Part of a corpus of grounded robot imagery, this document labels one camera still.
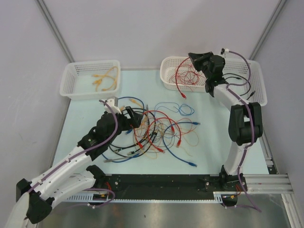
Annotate white slotted cable duct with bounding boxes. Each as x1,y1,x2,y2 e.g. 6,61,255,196
63,193,223,204

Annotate black cable in basket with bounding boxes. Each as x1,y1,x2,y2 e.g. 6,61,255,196
223,75,256,100

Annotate thin orange wire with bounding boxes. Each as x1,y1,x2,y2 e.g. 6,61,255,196
133,116,200,160

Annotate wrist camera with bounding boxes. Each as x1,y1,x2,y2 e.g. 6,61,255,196
220,48,229,56
99,96,122,114

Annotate right white plastic basket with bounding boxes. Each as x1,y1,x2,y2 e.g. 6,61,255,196
223,58,267,106

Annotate yellow ethernet cable on table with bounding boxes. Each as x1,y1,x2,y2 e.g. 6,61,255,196
130,98,144,112

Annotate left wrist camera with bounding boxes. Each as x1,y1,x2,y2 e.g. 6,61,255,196
99,96,122,114

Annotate left white plastic basket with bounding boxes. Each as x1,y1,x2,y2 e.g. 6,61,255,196
59,60,121,100

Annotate thin blue wire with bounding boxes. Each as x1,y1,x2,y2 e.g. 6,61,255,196
154,102,192,117

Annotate red ethernet cable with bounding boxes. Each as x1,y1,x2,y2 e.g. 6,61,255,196
174,57,193,99
133,116,167,154
152,116,183,149

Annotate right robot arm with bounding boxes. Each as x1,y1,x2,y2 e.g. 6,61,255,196
188,52,263,191

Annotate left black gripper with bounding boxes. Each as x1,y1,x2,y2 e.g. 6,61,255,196
106,106,142,144

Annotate yellow ethernet cable in basket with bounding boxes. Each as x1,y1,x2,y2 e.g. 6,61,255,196
92,74,112,92

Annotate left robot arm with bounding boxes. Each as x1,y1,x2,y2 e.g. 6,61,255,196
16,104,143,224

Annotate yellow ethernet cable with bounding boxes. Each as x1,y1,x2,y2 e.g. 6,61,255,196
92,74,112,92
130,98,144,112
101,66,119,92

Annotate white plastic basket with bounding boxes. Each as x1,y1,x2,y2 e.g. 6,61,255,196
59,60,121,100
223,58,267,106
160,57,206,93

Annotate middle white plastic basket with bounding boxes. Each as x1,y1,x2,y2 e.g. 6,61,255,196
160,57,206,93

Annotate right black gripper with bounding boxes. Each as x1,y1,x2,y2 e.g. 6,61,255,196
188,52,213,80

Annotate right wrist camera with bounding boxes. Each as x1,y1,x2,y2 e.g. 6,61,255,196
220,48,229,56

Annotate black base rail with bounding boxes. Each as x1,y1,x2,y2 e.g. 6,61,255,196
93,174,247,201

